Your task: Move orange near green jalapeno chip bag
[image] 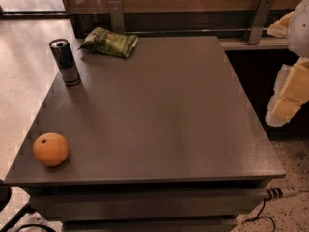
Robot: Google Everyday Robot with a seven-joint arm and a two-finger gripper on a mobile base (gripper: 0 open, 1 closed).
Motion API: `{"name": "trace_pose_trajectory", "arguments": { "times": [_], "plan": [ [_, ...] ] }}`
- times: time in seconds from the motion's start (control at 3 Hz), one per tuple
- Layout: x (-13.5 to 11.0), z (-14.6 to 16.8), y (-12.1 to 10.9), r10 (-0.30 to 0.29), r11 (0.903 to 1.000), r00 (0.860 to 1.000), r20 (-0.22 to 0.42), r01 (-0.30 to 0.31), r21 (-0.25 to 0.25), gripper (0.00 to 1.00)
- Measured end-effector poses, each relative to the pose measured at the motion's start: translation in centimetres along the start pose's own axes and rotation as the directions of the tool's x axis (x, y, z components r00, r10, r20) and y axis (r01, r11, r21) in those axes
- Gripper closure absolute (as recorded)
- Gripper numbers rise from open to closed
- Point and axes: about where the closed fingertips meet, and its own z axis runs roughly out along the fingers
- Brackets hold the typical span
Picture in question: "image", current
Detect black silver drink can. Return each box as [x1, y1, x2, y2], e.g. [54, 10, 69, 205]
[49, 39, 80, 86]

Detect green jalapeno chip bag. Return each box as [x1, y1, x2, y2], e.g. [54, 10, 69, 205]
[80, 27, 138, 59]

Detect left metal bracket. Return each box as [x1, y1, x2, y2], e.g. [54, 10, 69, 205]
[108, 0, 125, 34]

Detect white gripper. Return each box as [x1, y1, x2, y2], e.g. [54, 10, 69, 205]
[265, 0, 309, 127]

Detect grey drawer cabinet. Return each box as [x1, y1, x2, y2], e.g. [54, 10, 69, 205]
[6, 37, 285, 232]

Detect black cable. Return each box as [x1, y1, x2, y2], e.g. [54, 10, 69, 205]
[244, 199, 277, 232]

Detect metal bracket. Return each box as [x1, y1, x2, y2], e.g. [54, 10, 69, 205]
[246, 0, 274, 45]
[108, 0, 125, 34]

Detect striped cable plug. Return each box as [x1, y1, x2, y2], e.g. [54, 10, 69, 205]
[266, 187, 299, 201]

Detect orange fruit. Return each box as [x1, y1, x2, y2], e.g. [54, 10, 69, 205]
[32, 132, 69, 167]

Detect right metal bracket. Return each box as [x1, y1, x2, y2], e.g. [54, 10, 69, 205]
[246, 0, 274, 45]

